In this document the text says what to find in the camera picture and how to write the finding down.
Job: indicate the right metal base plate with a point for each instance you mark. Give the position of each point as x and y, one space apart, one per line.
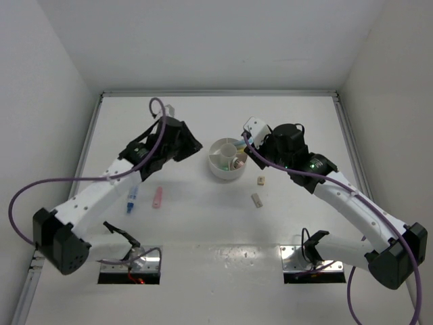
293 262

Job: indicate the blue highlighter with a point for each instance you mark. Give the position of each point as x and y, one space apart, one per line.
241 145

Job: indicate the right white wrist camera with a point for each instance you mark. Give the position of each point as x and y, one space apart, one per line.
258 130

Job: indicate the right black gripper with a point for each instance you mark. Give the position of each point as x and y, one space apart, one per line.
254 152

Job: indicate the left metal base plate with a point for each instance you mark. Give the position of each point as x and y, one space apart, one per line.
143 258

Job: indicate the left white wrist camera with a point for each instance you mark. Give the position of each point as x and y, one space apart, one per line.
170 110

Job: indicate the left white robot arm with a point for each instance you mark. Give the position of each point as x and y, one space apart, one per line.
62 234

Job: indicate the pink white mini stapler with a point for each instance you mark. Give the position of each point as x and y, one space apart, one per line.
236 163

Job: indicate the yellow small eraser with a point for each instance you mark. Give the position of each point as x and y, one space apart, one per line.
261 180

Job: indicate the metal base plate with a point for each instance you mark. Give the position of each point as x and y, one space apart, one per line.
143 258
293 262

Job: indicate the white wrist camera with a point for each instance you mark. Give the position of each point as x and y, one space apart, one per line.
258 130
170 110

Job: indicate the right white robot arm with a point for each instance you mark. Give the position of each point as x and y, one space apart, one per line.
393 248

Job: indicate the pink highlighter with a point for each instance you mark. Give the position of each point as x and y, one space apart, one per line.
156 203

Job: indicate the beige long eraser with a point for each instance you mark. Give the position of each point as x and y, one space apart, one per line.
257 201

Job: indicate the white round compartment organizer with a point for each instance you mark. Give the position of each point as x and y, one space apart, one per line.
222 152

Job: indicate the blue glue pen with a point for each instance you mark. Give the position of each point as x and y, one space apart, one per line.
131 198

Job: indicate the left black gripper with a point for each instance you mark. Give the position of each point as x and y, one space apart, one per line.
190 145

